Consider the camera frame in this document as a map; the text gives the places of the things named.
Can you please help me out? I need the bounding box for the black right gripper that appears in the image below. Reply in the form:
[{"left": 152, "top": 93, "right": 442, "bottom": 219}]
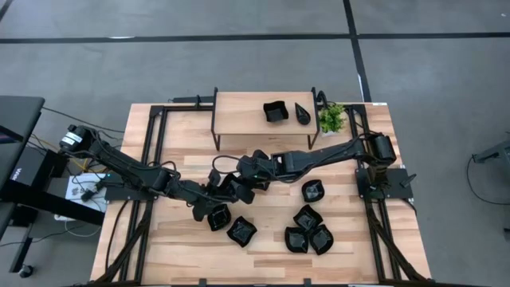
[{"left": 220, "top": 148, "right": 277, "bottom": 205}]

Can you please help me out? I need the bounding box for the grey chair base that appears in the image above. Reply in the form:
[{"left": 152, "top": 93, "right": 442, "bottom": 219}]
[{"left": 472, "top": 133, "right": 510, "bottom": 163}]

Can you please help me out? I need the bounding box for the black computer box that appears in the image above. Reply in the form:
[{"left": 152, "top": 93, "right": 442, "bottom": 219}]
[{"left": 10, "top": 146, "right": 55, "bottom": 188}]

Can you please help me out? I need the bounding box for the thin black floor cable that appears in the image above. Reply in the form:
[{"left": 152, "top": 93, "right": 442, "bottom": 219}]
[{"left": 466, "top": 154, "right": 510, "bottom": 207}]

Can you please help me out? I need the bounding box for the black wavy square mini plate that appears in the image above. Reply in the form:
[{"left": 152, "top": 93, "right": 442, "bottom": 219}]
[{"left": 226, "top": 216, "right": 258, "bottom": 249}]

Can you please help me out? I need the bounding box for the white paper sheet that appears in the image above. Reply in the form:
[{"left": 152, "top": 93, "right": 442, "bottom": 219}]
[{"left": 65, "top": 171, "right": 109, "bottom": 213}]

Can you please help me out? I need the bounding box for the black right gripper cable loop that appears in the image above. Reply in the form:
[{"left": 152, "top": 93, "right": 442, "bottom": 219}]
[{"left": 210, "top": 154, "right": 242, "bottom": 175}]

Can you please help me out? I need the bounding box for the group of black trays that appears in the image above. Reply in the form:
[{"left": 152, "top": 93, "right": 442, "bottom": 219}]
[{"left": 91, "top": 104, "right": 434, "bottom": 287}]

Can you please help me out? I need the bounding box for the black clamp bar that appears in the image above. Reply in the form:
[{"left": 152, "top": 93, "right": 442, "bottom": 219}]
[{"left": 171, "top": 94, "right": 216, "bottom": 104}]

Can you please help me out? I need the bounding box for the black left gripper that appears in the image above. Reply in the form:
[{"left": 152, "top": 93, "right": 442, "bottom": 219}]
[{"left": 171, "top": 167, "right": 237, "bottom": 223}]

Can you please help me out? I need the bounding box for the green plant in white pot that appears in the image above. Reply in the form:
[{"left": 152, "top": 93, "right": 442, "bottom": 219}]
[{"left": 317, "top": 103, "right": 347, "bottom": 137}]

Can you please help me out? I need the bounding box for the black desk base frame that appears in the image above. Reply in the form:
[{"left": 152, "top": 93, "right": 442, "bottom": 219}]
[{"left": 0, "top": 185, "right": 107, "bottom": 276}]

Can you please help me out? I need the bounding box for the black teardrop mini plate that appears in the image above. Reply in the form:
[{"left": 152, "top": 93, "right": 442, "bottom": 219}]
[{"left": 294, "top": 101, "right": 312, "bottom": 126}]

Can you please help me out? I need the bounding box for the wooden shelf with black legs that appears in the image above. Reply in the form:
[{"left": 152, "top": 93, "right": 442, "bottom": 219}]
[{"left": 210, "top": 86, "right": 320, "bottom": 151}]

